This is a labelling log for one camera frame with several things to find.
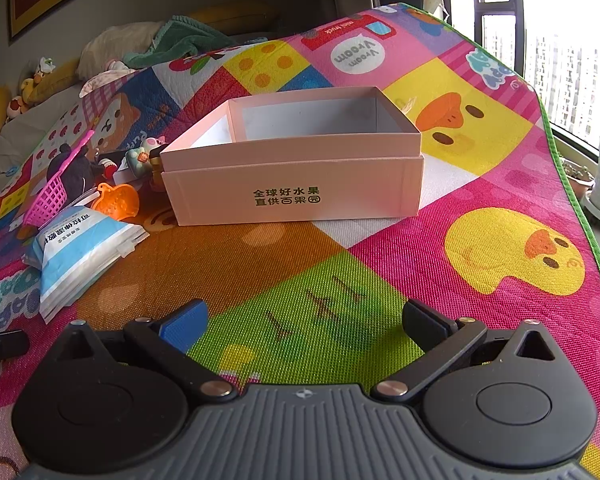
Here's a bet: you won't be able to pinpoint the blue white wipes pack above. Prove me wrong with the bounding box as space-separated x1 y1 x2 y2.
22 206 149 323

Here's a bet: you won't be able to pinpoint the orange plastic toy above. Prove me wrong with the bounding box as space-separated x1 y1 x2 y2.
91 182 140 221

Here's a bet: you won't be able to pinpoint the pink plastic basket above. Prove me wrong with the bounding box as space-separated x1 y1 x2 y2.
23 129 94 228

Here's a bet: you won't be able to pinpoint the red white small bottle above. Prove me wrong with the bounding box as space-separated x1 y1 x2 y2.
98 157 118 181

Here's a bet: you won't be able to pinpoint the green pink figurine toy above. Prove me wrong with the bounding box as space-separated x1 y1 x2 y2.
125 136 166 180

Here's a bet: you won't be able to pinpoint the white battery case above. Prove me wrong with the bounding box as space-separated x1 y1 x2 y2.
112 157 143 185

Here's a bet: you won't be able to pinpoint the black plush toy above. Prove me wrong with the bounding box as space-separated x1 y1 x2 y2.
46 143 104 202

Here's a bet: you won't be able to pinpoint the colourful cartoon play mat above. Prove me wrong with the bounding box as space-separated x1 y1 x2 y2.
0 3 600 479

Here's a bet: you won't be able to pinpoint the pink cardboard box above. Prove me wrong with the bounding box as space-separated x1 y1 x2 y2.
160 87 424 226

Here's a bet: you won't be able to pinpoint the small potted plant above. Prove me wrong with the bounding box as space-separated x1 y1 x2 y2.
560 157 594 200

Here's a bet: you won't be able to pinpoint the small stuffed toys on sofa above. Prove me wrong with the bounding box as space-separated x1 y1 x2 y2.
6 56 56 122

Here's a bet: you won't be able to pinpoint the yellow cushion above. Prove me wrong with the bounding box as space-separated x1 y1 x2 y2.
24 58 80 105

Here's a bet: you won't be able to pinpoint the beige pillow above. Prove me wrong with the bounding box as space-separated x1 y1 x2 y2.
76 22 163 80

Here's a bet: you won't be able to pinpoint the green towel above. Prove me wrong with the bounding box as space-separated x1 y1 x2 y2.
121 15 268 70

